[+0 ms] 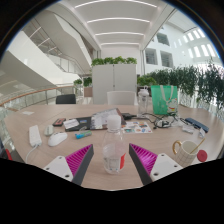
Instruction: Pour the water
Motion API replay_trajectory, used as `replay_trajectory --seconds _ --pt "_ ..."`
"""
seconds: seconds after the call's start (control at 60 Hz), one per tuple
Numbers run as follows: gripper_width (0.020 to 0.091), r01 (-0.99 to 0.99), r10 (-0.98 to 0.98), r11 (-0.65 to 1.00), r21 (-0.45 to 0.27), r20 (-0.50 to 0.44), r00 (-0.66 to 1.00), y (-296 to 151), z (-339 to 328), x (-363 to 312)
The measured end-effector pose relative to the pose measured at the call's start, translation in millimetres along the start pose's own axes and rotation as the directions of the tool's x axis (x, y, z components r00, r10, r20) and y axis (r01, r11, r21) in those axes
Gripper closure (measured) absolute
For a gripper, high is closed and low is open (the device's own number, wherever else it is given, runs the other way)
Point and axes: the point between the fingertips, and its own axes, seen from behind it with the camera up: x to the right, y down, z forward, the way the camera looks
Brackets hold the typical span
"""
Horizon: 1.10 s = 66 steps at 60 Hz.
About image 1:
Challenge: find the white computer mouse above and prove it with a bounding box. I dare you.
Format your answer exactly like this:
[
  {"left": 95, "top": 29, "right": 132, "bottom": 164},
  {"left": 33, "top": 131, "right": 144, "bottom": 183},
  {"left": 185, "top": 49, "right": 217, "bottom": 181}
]
[{"left": 47, "top": 131, "right": 69, "bottom": 148}]

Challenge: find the black office chair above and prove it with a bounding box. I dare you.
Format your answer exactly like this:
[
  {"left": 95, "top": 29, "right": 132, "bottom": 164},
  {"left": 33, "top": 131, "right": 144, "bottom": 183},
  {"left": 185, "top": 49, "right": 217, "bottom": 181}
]
[{"left": 55, "top": 93, "right": 77, "bottom": 105}]

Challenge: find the clear tall drink tumbler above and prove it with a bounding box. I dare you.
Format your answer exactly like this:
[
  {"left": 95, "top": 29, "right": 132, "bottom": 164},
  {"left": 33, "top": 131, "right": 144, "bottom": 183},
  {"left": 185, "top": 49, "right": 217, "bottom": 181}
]
[{"left": 137, "top": 85, "right": 150, "bottom": 116}]

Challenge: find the flat round red coaster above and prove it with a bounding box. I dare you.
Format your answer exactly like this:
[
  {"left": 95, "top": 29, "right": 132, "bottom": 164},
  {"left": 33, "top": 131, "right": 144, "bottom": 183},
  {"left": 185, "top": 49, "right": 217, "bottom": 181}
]
[{"left": 196, "top": 149, "right": 209, "bottom": 163}]

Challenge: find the dark blue flat case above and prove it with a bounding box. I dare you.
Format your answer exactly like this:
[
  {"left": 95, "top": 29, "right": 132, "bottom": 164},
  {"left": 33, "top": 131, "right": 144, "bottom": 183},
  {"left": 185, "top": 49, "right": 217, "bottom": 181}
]
[{"left": 184, "top": 117, "right": 210, "bottom": 134}]

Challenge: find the black phone with red edge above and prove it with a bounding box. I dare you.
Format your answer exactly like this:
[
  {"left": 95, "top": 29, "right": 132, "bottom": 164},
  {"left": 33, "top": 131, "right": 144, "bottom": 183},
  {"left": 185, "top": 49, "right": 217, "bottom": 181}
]
[{"left": 52, "top": 117, "right": 67, "bottom": 127}]

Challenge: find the green tote bag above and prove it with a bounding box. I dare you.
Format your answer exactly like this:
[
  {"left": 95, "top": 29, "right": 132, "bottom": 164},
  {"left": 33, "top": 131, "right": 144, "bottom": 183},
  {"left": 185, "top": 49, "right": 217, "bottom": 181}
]
[{"left": 150, "top": 84, "right": 180, "bottom": 116}]

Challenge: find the clear plastic water bottle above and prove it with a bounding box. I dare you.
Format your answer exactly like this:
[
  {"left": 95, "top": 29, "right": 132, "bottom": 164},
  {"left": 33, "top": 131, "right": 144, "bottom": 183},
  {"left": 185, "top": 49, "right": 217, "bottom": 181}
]
[{"left": 102, "top": 114, "right": 128, "bottom": 175}]

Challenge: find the white power strip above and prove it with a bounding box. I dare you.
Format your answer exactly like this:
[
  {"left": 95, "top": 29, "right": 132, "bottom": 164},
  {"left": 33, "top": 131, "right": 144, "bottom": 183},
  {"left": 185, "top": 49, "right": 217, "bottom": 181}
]
[{"left": 28, "top": 124, "right": 43, "bottom": 148}]

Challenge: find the open printed magazine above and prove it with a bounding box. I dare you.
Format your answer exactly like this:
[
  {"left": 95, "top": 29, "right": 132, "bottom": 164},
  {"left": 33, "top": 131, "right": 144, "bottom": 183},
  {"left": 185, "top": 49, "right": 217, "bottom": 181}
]
[{"left": 89, "top": 107, "right": 127, "bottom": 131}]

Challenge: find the white office chair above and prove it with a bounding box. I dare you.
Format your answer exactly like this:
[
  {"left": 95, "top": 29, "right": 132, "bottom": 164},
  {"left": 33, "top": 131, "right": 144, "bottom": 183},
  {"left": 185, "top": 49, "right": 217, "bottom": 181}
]
[{"left": 106, "top": 90, "right": 138, "bottom": 107}]

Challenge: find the white grid-pattern mug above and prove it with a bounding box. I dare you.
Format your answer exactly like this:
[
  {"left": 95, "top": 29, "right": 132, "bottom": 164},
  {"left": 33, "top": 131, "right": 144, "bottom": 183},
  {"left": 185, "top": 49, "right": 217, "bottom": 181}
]
[{"left": 171, "top": 139, "right": 200, "bottom": 168}]

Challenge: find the colourful sticker sheet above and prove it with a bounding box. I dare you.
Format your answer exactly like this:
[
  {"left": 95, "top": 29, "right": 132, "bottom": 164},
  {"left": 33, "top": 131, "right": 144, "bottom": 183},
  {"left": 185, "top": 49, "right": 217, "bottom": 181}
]
[{"left": 121, "top": 120, "right": 154, "bottom": 135}]

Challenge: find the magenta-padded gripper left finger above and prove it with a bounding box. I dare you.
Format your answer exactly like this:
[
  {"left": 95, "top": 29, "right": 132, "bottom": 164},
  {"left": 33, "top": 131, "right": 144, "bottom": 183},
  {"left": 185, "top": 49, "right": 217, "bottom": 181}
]
[{"left": 43, "top": 143, "right": 95, "bottom": 186}]

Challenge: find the green hedge planter row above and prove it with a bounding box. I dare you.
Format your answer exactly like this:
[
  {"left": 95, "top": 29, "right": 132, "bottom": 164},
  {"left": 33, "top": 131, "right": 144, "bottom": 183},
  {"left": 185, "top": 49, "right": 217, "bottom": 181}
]
[{"left": 137, "top": 59, "right": 224, "bottom": 111}]

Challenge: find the white cabinet with plants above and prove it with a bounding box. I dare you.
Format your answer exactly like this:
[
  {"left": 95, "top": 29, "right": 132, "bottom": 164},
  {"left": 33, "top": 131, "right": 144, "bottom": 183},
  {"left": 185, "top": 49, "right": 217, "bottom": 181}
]
[{"left": 90, "top": 56, "right": 138, "bottom": 105}]

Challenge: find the gold spoon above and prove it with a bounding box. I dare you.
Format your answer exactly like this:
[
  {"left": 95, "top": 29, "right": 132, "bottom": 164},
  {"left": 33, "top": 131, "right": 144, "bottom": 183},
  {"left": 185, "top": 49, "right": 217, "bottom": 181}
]
[{"left": 189, "top": 137, "right": 207, "bottom": 155}]

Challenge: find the small grey mouse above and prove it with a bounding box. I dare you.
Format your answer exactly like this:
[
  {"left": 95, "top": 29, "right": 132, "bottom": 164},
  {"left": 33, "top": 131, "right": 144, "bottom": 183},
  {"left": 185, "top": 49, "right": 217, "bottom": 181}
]
[{"left": 44, "top": 124, "right": 55, "bottom": 137}]

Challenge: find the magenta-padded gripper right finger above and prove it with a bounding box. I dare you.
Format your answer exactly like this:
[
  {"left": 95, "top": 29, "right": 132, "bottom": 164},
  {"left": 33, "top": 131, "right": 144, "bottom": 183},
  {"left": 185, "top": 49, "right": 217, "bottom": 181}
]
[{"left": 128, "top": 143, "right": 184, "bottom": 186}]

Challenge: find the black notebook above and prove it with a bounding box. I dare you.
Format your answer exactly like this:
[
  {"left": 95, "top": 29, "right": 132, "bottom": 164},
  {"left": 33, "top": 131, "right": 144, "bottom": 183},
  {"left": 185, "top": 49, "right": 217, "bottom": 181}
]
[{"left": 64, "top": 115, "right": 93, "bottom": 133}]

